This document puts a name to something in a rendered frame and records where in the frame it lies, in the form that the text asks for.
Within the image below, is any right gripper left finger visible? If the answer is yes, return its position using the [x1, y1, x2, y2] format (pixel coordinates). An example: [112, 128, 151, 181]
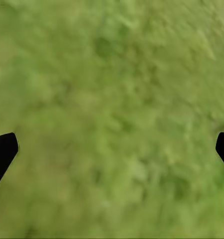
[0, 132, 18, 180]

